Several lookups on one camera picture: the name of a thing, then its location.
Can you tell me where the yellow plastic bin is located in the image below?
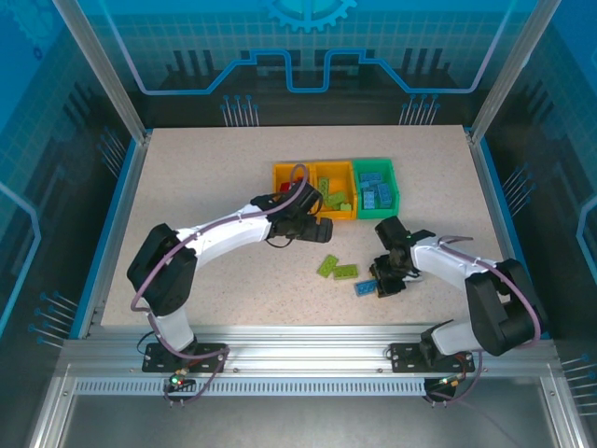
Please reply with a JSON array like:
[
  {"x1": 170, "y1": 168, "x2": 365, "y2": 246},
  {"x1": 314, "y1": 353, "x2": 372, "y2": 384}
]
[
  {"x1": 310, "y1": 161, "x2": 359, "y2": 222},
  {"x1": 271, "y1": 161, "x2": 316, "y2": 200}
]

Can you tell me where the green plastic bin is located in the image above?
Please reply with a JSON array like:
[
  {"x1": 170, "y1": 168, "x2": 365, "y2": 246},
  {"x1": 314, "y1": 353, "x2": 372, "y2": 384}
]
[{"x1": 352, "y1": 158, "x2": 403, "y2": 220}]

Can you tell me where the small connector board with LED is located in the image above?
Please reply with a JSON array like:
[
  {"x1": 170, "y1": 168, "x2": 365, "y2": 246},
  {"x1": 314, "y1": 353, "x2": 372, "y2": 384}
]
[
  {"x1": 166, "y1": 372, "x2": 196, "y2": 392},
  {"x1": 428, "y1": 375, "x2": 467, "y2": 391}
]

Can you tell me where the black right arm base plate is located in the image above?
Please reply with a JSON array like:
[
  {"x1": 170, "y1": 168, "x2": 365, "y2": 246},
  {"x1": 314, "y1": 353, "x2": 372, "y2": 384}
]
[{"x1": 389, "y1": 343, "x2": 477, "y2": 374}]

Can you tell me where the aluminium front rail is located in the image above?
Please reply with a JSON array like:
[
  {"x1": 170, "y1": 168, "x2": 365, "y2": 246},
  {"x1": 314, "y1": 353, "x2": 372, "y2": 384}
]
[{"x1": 60, "y1": 324, "x2": 563, "y2": 380}]

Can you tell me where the aluminium side rail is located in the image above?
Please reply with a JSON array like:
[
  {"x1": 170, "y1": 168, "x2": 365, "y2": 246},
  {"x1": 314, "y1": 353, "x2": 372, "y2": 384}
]
[
  {"x1": 465, "y1": 128, "x2": 537, "y2": 340},
  {"x1": 76, "y1": 130, "x2": 154, "y2": 341}
]

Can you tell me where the slotted grey cable duct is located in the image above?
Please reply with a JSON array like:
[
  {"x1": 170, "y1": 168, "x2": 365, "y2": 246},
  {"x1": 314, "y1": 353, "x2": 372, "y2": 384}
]
[{"x1": 73, "y1": 378, "x2": 433, "y2": 398}]

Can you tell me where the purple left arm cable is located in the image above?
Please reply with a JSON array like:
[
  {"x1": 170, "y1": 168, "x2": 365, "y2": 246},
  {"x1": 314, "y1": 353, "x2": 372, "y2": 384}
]
[{"x1": 130, "y1": 163, "x2": 310, "y2": 407}]

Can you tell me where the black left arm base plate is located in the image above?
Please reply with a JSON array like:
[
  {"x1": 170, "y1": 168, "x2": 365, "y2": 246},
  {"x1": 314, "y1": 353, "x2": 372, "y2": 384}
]
[{"x1": 142, "y1": 342, "x2": 229, "y2": 373}]

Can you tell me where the aluminium lower frame bar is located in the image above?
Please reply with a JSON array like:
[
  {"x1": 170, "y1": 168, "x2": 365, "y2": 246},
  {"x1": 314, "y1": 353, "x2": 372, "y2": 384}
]
[
  {"x1": 539, "y1": 372, "x2": 585, "y2": 448},
  {"x1": 25, "y1": 366, "x2": 78, "y2": 448}
]

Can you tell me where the aluminium frame post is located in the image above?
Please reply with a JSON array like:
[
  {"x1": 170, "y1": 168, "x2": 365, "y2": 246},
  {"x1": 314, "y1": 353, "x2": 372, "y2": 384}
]
[
  {"x1": 467, "y1": 0, "x2": 566, "y2": 144},
  {"x1": 49, "y1": 0, "x2": 154, "y2": 144}
]

